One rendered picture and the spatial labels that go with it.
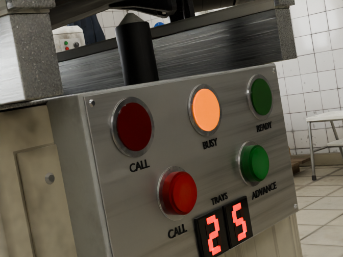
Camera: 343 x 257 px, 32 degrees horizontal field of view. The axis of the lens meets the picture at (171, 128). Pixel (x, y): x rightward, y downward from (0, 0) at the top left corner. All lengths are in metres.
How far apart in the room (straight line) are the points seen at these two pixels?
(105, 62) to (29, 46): 0.36
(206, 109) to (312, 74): 4.42
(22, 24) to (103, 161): 0.10
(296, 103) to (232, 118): 4.48
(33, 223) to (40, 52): 0.10
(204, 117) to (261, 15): 0.16
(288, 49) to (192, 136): 0.17
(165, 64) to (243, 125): 0.18
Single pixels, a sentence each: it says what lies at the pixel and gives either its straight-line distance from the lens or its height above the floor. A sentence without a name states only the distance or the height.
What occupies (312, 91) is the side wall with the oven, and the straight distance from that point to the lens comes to 4.87.
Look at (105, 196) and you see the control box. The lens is 0.37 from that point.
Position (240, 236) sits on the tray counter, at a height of 0.71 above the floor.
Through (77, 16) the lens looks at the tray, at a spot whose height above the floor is 0.94.
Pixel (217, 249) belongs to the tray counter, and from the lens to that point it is 0.45.
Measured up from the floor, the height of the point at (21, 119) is 0.83.
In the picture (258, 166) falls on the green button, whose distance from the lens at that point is 0.49.
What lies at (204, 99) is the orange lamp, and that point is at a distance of 0.45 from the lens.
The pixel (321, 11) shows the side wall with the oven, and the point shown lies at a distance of 4.80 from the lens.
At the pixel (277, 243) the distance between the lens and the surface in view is 0.59.
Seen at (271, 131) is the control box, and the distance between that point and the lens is 0.53.
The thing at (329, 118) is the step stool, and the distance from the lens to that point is 4.19.
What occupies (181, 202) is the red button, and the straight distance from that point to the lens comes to 0.41.
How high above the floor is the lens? 0.83
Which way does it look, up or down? 4 degrees down
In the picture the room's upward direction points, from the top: 10 degrees counter-clockwise
